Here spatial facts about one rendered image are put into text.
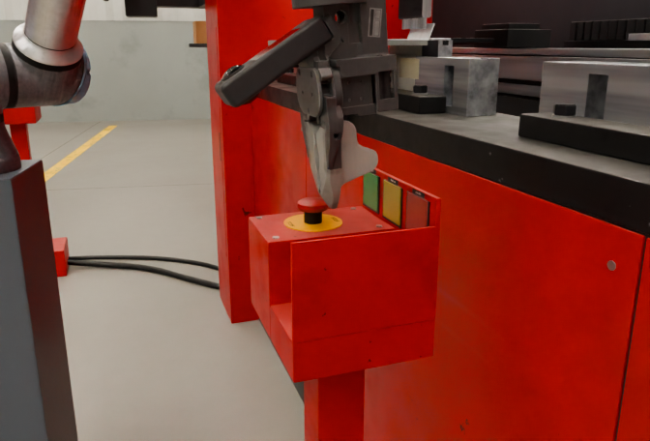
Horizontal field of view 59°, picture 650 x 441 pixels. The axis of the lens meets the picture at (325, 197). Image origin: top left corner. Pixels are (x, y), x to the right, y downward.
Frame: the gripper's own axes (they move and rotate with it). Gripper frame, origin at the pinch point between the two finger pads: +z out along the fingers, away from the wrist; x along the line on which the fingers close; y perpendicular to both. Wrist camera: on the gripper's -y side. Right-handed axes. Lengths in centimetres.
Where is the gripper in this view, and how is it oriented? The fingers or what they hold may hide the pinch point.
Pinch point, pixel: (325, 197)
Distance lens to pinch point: 59.5
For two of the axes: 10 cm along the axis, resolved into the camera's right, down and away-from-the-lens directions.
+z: 0.8, 9.6, 2.8
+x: -3.3, -2.4, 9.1
